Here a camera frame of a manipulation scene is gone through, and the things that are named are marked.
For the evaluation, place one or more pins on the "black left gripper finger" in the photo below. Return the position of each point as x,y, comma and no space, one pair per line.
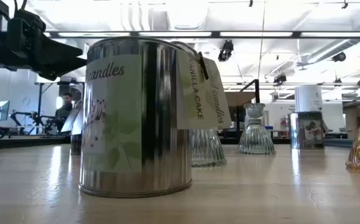
58,51
61,68

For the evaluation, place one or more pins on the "tin with green candles label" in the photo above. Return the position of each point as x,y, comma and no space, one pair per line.
155,124

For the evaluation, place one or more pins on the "vanilla cake paper tag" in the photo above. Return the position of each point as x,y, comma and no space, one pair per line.
195,93

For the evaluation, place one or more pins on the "candles paper tag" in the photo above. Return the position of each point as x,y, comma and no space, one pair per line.
224,102

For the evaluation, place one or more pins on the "clear glass candlestick holder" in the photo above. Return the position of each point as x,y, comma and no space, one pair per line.
255,137
207,149

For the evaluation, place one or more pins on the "tin with dark floral label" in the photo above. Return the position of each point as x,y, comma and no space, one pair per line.
307,130

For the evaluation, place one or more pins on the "black background robot arm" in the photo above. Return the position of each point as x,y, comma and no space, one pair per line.
33,119

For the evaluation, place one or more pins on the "person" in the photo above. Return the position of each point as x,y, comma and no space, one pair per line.
63,113

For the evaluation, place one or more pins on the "black overhead light bar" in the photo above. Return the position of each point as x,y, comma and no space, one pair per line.
215,34

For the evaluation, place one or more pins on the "white round pillar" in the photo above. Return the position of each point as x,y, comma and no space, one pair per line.
308,99

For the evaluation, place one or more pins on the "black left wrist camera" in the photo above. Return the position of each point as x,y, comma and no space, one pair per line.
24,31

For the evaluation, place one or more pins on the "black overhead camera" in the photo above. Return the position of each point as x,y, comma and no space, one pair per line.
226,49

